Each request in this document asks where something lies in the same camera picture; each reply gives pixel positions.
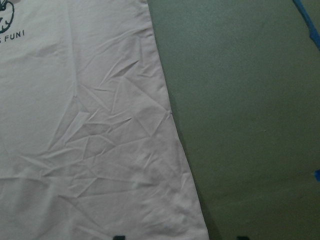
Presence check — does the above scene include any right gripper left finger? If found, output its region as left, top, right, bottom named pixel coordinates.
left=112, top=235, right=126, bottom=240

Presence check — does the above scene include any long blue tape line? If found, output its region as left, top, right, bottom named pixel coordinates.
left=293, top=0, right=320, bottom=50

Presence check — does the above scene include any pink Snoopy t-shirt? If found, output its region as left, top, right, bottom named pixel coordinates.
left=0, top=0, right=209, bottom=240

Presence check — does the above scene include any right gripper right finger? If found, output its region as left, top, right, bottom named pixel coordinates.
left=236, top=236, right=248, bottom=240

